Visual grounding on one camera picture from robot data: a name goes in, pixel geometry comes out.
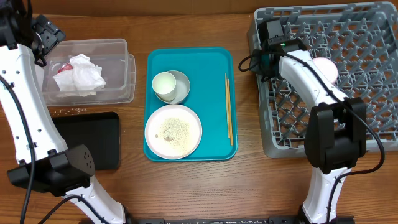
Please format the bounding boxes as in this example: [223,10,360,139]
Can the scattered rice grains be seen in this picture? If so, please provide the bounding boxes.
[50,107,88,116]

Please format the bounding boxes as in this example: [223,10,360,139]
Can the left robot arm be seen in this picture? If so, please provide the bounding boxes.
[1,1,134,223]

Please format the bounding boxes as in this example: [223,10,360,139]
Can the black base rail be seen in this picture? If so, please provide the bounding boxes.
[130,215,355,224]

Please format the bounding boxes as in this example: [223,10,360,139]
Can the grey bowl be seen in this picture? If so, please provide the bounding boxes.
[155,70,190,104]

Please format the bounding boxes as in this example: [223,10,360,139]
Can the white paper cup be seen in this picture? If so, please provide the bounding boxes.
[152,72,177,101]

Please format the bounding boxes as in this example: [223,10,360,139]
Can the grey dishwasher rack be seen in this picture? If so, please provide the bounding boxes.
[247,2,397,158]

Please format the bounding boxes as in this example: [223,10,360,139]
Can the clear plastic waste bin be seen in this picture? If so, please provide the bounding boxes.
[36,39,136,106]

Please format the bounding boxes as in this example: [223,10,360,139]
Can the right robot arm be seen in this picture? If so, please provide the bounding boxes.
[251,19,366,223]

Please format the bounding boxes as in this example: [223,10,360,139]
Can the large white plate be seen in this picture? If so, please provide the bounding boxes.
[144,105,203,160]

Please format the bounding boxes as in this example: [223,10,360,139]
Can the right wooden chopstick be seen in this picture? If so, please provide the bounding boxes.
[227,79,233,146]

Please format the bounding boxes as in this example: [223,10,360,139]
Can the black plastic tray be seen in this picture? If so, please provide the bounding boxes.
[53,112,121,170]

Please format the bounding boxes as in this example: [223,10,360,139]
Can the white napkin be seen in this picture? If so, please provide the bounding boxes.
[53,70,96,98]
[70,54,106,90]

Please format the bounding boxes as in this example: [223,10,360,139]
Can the teal serving tray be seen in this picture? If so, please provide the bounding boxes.
[144,47,239,162]

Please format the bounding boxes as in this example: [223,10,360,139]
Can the red foil wrapper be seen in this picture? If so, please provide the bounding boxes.
[58,63,73,73]

